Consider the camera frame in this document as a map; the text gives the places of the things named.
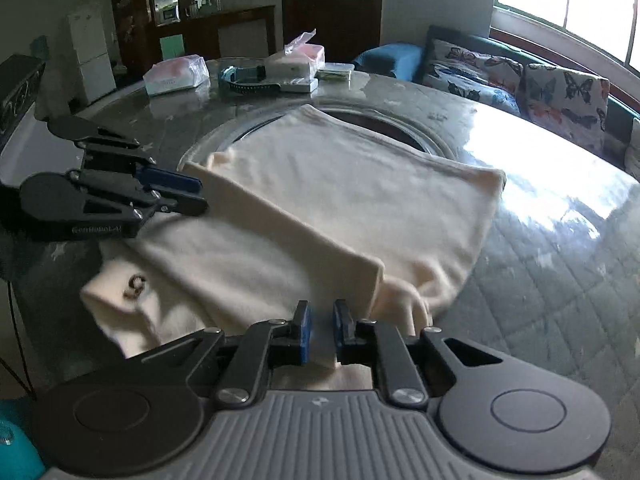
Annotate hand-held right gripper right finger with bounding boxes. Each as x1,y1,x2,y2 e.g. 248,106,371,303
332,299,505,407

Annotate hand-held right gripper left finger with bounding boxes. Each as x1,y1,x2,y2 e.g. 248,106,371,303
127,300,313,408

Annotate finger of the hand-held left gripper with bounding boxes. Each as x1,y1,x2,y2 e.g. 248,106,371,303
81,135,204,197
69,170,209,222

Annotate cream knit sweater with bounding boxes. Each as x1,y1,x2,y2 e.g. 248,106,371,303
80,104,507,392

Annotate pink tissue pack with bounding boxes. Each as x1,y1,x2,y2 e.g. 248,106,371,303
143,56,210,97

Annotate white refrigerator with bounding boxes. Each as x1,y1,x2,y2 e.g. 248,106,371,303
68,2,118,104

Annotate dark wooden cabinet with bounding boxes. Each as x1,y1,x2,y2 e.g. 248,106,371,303
108,0,277,76

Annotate white flat box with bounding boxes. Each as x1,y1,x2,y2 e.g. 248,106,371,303
261,55,326,94

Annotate green flat packet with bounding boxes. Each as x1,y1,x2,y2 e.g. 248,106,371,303
315,62,355,84

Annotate glass turntable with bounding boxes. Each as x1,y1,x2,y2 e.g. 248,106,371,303
177,101,459,172

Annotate dark wooden door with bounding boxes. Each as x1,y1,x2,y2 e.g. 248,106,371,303
280,0,384,67

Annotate teal plastic object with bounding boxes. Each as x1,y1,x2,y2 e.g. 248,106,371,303
0,399,47,480

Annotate blue pillow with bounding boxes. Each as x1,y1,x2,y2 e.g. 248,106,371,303
353,43,424,82

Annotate butterfly print cushion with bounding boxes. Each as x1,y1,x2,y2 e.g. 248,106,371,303
421,39,524,117
520,63,611,137

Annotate teal sofa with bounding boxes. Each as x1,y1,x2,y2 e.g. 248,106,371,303
354,24,640,181

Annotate window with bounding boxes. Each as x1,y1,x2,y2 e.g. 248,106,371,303
492,0,640,70

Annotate teal strap device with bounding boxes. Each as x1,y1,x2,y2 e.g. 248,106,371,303
218,64,281,95

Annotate black cable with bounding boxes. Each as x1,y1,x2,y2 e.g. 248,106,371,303
0,267,40,403

